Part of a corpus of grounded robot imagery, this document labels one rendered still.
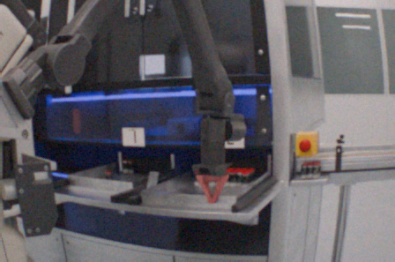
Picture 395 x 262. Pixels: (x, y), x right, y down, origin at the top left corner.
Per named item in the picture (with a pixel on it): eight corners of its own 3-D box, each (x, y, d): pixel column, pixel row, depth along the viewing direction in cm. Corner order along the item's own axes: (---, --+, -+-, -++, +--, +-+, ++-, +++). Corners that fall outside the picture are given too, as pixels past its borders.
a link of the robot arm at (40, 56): (18, 66, 80) (29, 66, 77) (51, 33, 86) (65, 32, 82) (37, 103, 85) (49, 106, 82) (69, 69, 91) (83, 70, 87)
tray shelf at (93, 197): (107, 175, 186) (106, 170, 186) (289, 182, 160) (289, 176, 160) (36, 194, 141) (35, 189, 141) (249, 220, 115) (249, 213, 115)
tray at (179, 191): (190, 182, 162) (189, 171, 162) (268, 183, 153) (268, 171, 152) (142, 203, 130) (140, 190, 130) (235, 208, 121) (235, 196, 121)
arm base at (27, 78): (-12, 85, 78) (7, 80, 70) (14, 57, 83) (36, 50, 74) (10, 118, 82) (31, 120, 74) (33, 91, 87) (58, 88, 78)
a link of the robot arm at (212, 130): (196, 116, 122) (215, 116, 119) (213, 116, 128) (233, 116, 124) (196, 145, 122) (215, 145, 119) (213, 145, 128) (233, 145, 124)
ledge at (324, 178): (298, 178, 164) (298, 173, 164) (331, 176, 160) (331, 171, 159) (290, 186, 152) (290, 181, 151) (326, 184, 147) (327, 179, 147)
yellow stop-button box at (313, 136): (299, 153, 157) (299, 131, 156) (318, 153, 154) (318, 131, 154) (294, 157, 150) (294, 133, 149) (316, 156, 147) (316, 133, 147)
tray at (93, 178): (116, 171, 184) (115, 162, 184) (180, 175, 174) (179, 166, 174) (68, 184, 152) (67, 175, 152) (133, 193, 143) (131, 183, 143)
